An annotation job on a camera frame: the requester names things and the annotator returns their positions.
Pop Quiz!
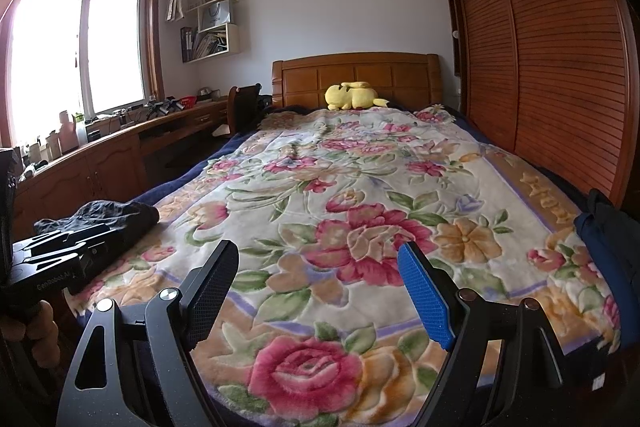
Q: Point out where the floral plush blanket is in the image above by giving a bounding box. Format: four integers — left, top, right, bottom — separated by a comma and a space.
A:
65, 104, 623, 427

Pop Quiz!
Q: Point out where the black quilted jacket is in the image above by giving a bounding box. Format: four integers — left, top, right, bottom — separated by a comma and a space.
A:
54, 201, 161, 275

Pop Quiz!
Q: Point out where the dark wooden chair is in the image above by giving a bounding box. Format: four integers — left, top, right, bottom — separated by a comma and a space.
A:
227, 83, 266, 136

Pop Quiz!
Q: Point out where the person's left hand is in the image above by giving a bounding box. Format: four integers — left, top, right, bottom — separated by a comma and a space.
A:
0, 299, 60, 358

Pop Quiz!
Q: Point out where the wooden bed headboard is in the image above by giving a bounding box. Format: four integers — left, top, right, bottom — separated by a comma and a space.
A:
271, 52, 443, 112

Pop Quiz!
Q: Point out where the black camera gear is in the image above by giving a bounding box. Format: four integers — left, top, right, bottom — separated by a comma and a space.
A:
145, 97, 184, 116

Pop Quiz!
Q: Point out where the dark garment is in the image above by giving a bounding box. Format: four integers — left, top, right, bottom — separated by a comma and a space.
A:
587, 188, 640, 269

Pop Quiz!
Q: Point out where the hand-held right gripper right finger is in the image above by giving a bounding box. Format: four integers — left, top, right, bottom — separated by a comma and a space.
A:
396, 241, 566, 427

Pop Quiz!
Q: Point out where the long wooden desk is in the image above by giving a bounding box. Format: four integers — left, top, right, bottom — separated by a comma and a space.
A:
10, 99, 236, 238

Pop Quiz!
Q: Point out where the white wall shelf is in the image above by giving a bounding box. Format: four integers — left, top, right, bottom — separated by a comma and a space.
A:
180, 0, 241, 64

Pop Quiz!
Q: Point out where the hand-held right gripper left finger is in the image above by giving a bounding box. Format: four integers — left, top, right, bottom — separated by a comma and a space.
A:
57, 238, 241, 427

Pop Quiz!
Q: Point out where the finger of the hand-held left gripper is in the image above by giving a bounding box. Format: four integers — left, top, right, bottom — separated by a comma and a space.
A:
32, 222, 111, 253
22, 234, 128, 270

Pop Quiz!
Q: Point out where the beige bottle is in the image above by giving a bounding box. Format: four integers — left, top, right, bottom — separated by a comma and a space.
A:
59, 110, 76, 148

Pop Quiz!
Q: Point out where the wood framed window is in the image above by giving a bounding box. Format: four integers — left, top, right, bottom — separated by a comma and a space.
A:
0, 0, 166, 148

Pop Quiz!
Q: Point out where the wooden slatted wardrobe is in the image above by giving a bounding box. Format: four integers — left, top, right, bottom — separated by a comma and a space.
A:
432, 0, 640, 212

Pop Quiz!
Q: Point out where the white paper bag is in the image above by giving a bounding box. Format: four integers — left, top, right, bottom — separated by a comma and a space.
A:
200, 2, 232, 32

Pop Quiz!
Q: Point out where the blue garment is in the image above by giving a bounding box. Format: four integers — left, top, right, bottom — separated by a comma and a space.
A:
574, 209, 623, 344

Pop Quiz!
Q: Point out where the yellow plush toy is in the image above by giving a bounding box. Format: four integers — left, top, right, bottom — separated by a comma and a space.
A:
325, 82, 390, 111

